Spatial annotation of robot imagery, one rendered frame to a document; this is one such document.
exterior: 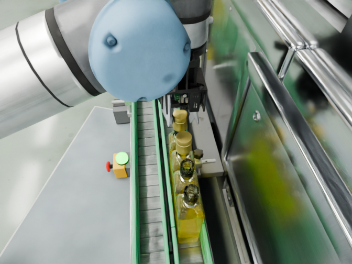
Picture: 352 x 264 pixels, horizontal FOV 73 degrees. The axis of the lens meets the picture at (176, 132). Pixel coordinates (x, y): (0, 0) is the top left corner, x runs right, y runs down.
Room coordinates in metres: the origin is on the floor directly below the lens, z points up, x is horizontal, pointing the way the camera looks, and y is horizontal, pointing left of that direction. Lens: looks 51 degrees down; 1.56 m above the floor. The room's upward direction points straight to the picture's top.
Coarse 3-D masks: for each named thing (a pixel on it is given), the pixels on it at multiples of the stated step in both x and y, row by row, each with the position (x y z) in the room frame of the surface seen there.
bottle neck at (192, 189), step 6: (186, 186) 0.20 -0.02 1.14; (192, 186) 0.21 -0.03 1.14; (186, 192) 0.19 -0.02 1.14; (192, 192) 0.20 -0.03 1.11; (198, 192) 0.19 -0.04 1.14; (186, 198) 0.18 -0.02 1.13; (192, 198) 0.18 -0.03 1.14; (198, 198) 0.19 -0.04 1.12; (186, 204) 0.18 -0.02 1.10; (192, 204) 0.18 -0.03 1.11
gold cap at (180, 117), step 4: (176, 112) 0.37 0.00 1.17; (180, 112) 0.37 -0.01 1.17; (184, 112) 0.37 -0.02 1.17; (176, 116) 0.36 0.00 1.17; (180, 116) 0.36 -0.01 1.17; (184, 116) 0.36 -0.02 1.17; (176, 120) 0.35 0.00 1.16; (180, 120) 0.35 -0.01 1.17; (184, 120) 0.35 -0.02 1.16; (176, 124) 0.35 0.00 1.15; (180, 124) 0.35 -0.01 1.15; (184, 124) 0.35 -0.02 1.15; (176, 128) 0.35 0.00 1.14; (180, 128) 0.35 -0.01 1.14; (184, 128) 0.35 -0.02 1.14
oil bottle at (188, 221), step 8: (176, 200) 0.21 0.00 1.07; (200, 200) 0.20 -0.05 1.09; (176, 208) 0.20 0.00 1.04; (184, 208) 0.18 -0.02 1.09; (192, 208) 0.18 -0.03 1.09; (200, 208) 0.18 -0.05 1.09; (176, 216) 0.20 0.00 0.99; (184, 216) 0.17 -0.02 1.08; (192, 216) 0.17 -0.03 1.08; (200, 216) 0.17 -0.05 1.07; (176, 224) 0.20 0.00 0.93; (184, 224) 0.17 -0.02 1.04; (192, 224) 0.17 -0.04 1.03; (200, 224) 0.17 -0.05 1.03; (184, 232) 0.17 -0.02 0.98; (192, 232) 0.17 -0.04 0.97; (184, 240) 0.17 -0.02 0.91; (192, 240) 0.17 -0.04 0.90
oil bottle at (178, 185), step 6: (174, 174) 0.26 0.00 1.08; (174, 180) 0.25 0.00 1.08; (180, 180) 0.24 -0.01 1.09; (192, 180) 0.24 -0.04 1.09; (198, 180) 0.25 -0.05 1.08; (174, 186) 0.24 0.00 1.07; (180, 186) 0.23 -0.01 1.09; (198, 186) 0.23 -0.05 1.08; (174, 192) 0.23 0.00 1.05; (180, 192) 0.22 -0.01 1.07; (174, 198) 0.23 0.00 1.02; (174, 204) 0.24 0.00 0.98; (174, 210) 0.24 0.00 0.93
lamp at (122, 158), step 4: (120, 152) 0.48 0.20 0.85; (124, 152) 0.48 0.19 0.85; (116, 156) 0.46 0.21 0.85; (120, 156) 0.46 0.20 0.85; (124, 156) 0.46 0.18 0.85; (116, 160) 0.45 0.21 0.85; (120, 160) 0.45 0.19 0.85; (124, 160) 0.45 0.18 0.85; (128, 160) 0.46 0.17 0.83; (120, 164) 0.44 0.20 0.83; (124, 164) 0.44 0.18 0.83
